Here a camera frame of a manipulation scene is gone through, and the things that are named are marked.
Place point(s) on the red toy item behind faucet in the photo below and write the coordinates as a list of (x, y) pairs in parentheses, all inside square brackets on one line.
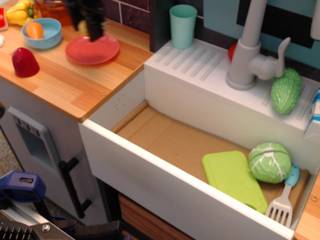
[(231, 51)]

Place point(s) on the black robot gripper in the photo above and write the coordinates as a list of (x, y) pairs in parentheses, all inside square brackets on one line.
[(82, 9)]

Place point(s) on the yellow toy potato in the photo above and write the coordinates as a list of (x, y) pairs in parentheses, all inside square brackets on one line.
[(82, 28)]

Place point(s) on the dark red toy vegetable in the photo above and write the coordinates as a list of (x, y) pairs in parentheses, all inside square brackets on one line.
[(24, 63)]

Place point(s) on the red white toy at edge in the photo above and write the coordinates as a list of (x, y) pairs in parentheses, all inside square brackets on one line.
[(3, 20)]

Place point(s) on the orange toy carrot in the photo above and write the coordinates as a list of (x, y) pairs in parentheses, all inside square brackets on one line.
[(34, 30)]

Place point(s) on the blue clamp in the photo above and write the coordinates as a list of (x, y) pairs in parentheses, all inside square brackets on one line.
[(22, 187)]

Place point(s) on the yellow toy bell pepper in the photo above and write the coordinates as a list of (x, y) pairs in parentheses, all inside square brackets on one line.
[(21, 13)]

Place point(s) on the white blue toy spatula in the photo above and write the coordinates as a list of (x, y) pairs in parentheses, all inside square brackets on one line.
[(280, 209)]

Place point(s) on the grey oven control panel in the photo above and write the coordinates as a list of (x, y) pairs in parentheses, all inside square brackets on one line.
[(40, 154)]

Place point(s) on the grey toy faucet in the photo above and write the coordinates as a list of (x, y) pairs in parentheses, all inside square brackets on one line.
[(247, 62)]

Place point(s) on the green toy cabbage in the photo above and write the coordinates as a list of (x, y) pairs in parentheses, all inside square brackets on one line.
[(270, 162)]

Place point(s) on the teal plastic cup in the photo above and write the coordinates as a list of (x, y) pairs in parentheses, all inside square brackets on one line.
[(182, 25)]

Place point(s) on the white toy piece at edge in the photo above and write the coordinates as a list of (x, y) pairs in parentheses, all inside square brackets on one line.
[(2, 40)]

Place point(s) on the light blue plastic bowl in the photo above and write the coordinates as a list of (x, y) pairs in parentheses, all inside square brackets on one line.
[(52, 34)]

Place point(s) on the white toy sink basin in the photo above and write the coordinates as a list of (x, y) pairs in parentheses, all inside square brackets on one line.
[(148, 141)]

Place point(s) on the black oven door handle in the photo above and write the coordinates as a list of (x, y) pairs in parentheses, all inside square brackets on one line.
[(65, 168)]

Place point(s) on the pink plastic plate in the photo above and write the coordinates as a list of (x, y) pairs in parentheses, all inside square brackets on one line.
[(83, 51)]

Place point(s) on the orange transparent jar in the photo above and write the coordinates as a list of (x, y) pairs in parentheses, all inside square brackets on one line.
[(55, 9)]

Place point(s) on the lime green cutting board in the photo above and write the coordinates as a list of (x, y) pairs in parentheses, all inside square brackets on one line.
[(229, 172)]

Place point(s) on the green toy bitter gourd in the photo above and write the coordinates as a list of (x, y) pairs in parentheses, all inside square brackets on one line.
[(286, 91)]

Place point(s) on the blue white milk carton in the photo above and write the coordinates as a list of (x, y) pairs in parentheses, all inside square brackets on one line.
[(312, 131)]

